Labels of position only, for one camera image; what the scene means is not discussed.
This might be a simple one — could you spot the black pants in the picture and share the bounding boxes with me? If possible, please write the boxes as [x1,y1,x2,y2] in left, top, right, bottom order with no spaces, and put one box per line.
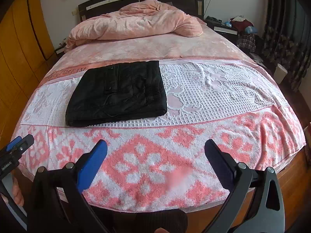
[65,61,167,127]

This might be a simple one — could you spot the person's left hand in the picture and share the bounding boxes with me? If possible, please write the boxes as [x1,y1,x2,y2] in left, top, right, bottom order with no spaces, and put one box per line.
[12,176,24,207]

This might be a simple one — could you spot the wooden wardrobe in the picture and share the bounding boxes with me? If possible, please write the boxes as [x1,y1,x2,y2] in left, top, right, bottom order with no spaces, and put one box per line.
[1,0,58,145]

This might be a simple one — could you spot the left bedside table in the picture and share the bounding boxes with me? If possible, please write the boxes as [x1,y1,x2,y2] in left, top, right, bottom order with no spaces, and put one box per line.
[55,37,67,56]

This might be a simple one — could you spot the white waste bin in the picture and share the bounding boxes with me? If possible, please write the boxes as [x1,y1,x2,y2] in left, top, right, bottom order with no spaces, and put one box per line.
[273,64,288,84]

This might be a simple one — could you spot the pink white patterned bed blanket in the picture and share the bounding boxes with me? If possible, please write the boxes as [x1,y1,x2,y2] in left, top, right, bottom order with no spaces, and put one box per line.
[13,26,306,212]

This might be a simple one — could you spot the dark patterned curtain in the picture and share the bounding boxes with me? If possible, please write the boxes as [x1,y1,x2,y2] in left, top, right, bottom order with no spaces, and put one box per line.
[261,0,310,91]

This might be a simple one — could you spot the nightstand with clutter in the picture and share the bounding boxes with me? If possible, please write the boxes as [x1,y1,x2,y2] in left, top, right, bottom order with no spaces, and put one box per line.
[204,16,258,54]

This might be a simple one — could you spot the pink crumpled duvet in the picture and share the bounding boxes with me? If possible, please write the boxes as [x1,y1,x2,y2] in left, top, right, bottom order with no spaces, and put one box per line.
[65,0,203,52]

